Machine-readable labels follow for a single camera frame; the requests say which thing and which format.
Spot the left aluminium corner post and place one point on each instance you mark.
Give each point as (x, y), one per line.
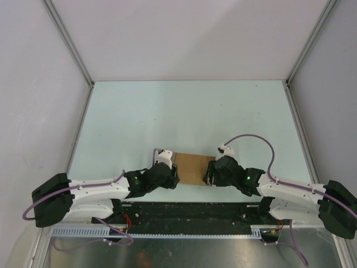
(65, 36)

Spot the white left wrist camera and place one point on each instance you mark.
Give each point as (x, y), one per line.
(165, 156)

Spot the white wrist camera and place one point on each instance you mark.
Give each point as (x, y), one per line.
(165, 156)
(225, 150)

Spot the brown cardboard box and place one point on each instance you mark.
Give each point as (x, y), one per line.
(192, 168)

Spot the aluminium frame rail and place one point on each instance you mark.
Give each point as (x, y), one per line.
(306, 223)

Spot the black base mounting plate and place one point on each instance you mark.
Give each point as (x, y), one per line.
(195, 226)

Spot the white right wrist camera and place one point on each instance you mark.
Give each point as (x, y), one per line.
(225, 150)

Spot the aluminium corner post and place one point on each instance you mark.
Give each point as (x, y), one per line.
(65, 36)
(312, 38)

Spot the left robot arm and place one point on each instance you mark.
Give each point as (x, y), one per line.
(60, 198)

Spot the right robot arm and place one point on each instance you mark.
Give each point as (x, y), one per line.
(331, 205)

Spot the right aluminium corner post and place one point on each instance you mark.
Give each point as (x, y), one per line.
(312, 38)

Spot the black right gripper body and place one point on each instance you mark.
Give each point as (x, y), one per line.
(222, 181)

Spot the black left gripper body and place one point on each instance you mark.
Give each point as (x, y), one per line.
(169, 182)

